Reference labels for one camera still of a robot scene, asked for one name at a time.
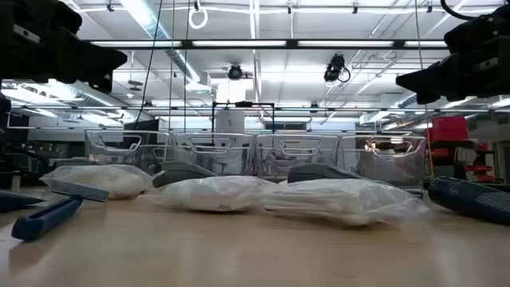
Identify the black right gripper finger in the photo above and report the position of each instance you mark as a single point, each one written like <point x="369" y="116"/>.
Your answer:
<point x="438" y="87"/>
<point x="438" y="69"/>

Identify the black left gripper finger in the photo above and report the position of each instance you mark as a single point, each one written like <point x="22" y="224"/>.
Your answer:
<point x="95" y="53"/>
<point x="95" y="70"/>

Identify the red storage box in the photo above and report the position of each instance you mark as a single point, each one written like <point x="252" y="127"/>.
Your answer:
<point x="448" y="128"/>

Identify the clear plastic bin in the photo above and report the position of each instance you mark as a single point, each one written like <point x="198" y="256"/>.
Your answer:
<point x="119" y="151"/>
<point x="295" y="157"/>
<point x="382" y="163"/>
<point x="211" y="157"/>

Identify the storage shelf rack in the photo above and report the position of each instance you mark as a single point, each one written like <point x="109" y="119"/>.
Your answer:
<point x="478" y="169"/>

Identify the black overhead light bar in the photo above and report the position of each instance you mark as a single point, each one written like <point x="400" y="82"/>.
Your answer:
<point x="291" y="44"/>

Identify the silver ventilation duct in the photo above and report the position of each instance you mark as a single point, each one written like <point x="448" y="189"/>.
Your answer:
<point x="183" y="64"/>

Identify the black ceiling camera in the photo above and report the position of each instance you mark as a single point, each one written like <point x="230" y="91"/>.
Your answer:
<point x="235" y="72"/>
<point x="334" y="68"/>

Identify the black metal frame stand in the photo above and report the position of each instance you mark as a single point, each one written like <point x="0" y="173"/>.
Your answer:
<point x="243" y="104"/>

